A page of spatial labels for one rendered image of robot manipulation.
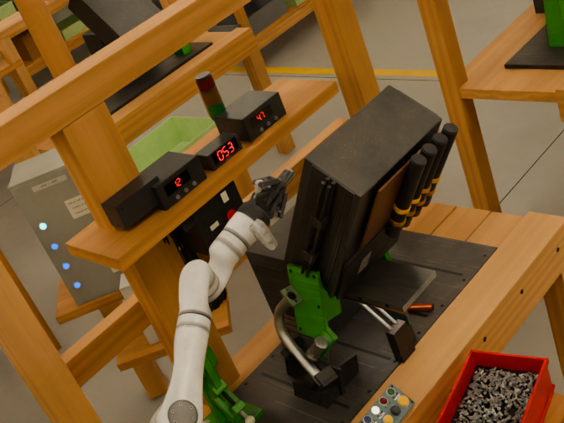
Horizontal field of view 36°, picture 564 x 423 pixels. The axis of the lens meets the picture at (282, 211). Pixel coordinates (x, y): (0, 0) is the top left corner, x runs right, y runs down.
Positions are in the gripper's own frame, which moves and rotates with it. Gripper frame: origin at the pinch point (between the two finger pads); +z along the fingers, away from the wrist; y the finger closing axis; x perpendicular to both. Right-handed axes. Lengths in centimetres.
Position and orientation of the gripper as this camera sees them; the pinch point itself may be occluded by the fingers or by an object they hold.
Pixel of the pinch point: (286, 176)
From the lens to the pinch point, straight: 194.4
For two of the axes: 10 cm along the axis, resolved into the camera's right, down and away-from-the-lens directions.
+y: 3.8, 6.1, 6.9
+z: 5.9, -7.4, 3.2
